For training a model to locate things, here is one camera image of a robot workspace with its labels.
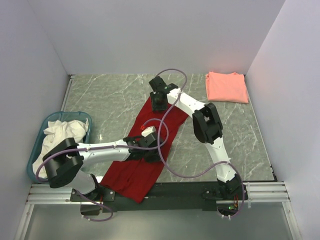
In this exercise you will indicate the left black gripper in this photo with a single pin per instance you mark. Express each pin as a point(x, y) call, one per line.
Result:
point(155, 158)

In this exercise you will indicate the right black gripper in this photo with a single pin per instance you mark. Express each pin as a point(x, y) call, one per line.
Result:
point(155, 107)

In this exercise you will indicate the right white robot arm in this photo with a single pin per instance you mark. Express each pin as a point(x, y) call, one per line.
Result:
point(207, 128)

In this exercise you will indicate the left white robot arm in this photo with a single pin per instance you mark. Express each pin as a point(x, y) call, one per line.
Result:
point(66, 160)

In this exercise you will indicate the folded pink t shirt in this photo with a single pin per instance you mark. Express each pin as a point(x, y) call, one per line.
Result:
point(230, 87)

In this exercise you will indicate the teal plastic basket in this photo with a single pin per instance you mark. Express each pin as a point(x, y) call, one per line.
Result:
point(63, 116)

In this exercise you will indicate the white cloth in basket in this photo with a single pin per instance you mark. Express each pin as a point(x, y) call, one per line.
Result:
point(56, 132)

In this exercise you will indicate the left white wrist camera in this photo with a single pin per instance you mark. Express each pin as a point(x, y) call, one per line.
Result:
point(147, 130)

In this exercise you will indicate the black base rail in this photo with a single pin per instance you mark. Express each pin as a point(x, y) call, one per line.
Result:
point(176, 196)

